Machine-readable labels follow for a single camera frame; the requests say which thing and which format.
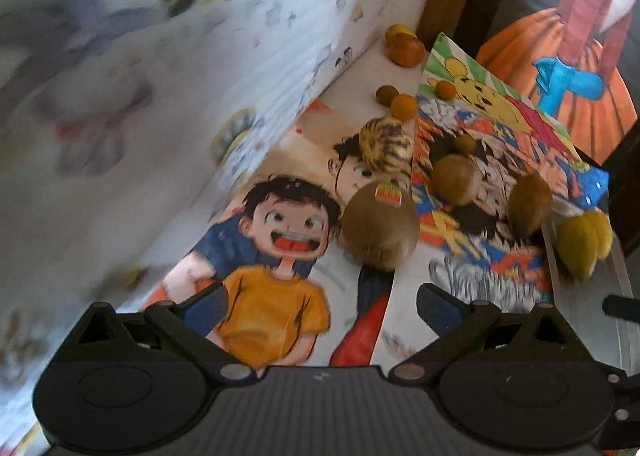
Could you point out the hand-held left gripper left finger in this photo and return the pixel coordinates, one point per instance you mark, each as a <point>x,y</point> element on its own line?
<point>209,307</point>

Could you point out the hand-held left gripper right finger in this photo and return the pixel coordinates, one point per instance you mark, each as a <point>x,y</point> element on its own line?
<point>439,308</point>

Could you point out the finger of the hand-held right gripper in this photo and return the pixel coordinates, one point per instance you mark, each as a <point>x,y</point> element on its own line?
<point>622,307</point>

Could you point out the small orange round fruit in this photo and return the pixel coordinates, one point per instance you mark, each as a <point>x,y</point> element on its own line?
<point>402,106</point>
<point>445,89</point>

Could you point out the cartoon boy poster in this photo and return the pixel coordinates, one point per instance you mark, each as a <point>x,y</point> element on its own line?
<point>272,306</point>

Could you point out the colourful anime poster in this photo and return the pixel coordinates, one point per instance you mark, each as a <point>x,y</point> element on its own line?
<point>475,256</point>

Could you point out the yellow-green star fruit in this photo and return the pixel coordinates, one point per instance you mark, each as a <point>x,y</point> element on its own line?
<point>582,242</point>

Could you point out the large brown coconut with sticker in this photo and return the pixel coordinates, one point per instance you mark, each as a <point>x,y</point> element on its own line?
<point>380,231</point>

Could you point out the brown kiwi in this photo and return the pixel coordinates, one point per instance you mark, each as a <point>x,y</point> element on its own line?
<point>454,179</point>
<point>530,206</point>

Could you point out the small olive green fruit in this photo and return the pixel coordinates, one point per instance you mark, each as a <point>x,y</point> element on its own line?
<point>465,143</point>

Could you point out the striped yellow melon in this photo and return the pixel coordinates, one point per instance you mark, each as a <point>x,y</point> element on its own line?
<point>387,145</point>

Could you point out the small brown round fruit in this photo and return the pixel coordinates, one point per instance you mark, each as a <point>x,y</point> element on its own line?
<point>384,94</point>

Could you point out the yellow bear poster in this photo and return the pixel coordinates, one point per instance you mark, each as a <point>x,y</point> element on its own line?
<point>500,95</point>

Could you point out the red-orange apple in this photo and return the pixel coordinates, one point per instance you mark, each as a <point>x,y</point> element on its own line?
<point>403,48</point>

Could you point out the orange dress figure poster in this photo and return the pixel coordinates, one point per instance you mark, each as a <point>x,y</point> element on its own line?
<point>585,35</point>

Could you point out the yellow fruit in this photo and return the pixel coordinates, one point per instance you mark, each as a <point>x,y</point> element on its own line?
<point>400,29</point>

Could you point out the printed white wall cloth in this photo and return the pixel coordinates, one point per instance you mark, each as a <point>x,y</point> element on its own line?
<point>150,110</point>

